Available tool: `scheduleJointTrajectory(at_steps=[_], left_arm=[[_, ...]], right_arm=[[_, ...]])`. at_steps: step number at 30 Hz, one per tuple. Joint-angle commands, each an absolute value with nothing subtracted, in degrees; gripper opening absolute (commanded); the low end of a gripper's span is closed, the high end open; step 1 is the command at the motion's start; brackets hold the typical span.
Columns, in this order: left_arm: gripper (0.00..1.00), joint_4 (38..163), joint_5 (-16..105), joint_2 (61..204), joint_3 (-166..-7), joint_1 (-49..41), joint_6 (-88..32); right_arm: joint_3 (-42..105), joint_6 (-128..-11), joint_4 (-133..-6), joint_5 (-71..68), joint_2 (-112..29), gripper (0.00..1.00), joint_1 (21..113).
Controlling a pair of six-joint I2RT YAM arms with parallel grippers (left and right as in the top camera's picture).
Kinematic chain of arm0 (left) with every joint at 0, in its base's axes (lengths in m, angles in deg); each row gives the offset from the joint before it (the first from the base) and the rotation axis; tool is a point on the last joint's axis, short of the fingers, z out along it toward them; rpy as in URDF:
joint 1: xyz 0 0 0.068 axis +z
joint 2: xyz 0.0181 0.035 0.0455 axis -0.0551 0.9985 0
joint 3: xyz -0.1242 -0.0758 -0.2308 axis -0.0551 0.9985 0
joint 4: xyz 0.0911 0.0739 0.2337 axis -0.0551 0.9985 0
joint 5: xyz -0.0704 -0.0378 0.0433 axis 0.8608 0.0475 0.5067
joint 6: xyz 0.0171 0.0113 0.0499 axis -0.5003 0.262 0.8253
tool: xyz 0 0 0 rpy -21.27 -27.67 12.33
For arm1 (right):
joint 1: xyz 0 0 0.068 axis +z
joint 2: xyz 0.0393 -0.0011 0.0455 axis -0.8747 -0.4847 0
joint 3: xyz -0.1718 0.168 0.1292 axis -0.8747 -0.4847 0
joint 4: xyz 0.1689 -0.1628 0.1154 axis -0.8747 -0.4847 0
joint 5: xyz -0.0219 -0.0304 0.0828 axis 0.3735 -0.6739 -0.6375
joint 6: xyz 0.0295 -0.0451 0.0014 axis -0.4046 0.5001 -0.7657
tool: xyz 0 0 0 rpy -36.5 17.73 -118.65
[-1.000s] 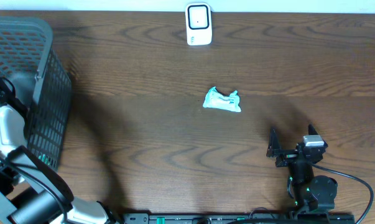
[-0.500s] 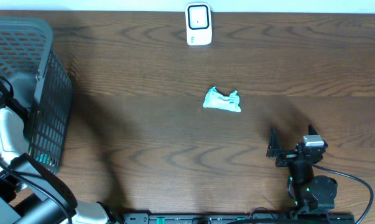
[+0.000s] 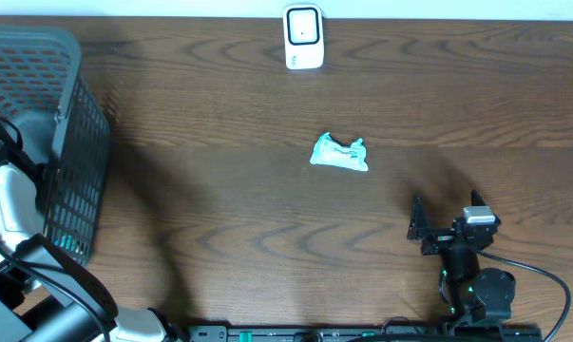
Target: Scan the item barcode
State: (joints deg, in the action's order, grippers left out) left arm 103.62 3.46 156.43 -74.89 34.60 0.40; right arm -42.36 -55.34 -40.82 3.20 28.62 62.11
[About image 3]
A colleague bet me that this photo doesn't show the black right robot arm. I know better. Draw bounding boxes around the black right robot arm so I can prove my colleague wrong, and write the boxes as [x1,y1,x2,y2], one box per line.
[407,190,516,334]

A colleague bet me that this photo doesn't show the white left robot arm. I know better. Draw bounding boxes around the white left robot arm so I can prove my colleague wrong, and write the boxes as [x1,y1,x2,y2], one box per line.
[0,214,189,341]

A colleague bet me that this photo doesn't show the dark grey plastic basket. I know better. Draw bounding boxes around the dark grey plastic basket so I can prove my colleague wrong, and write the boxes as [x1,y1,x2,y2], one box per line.
[0,25,110,265]

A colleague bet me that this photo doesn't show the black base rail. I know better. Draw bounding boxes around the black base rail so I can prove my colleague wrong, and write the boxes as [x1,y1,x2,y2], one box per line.
[186,324,543,342]

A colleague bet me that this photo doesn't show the mint green wipes pack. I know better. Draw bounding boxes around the mint green wipes pack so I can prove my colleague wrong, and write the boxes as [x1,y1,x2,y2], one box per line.
[310,132,369,172]

